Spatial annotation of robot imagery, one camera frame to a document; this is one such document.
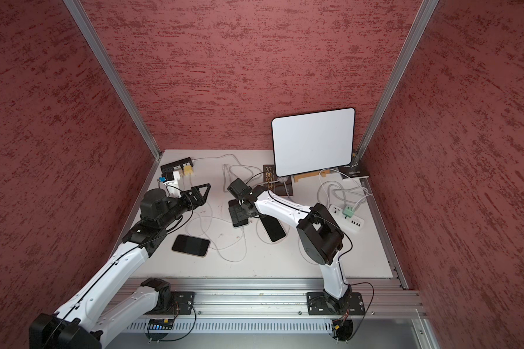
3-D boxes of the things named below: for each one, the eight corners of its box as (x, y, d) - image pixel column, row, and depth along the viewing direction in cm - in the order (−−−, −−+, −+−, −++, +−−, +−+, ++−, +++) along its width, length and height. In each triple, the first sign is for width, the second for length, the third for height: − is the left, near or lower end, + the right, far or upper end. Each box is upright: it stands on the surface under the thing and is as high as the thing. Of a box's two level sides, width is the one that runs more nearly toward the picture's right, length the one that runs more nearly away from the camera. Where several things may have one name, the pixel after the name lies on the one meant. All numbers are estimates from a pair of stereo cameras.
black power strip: (163, 176, 113) (160, 172, 109) (162, 169, 116) (160, 165, 112) (193, 168, 117) (192, 163, 113) (192, 161, 120) (190, 156, 117)
